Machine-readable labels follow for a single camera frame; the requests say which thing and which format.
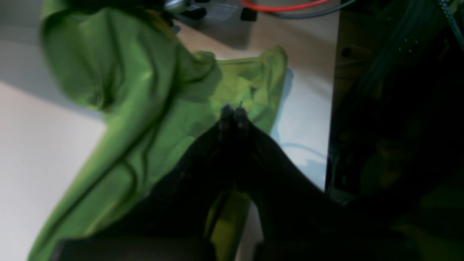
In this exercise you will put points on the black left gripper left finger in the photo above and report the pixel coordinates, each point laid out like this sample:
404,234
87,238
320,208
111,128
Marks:
168,223

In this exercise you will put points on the green t-shirt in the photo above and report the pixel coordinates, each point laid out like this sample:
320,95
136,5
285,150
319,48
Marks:
155,96

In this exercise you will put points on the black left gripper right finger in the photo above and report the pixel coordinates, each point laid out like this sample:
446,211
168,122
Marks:
299,222

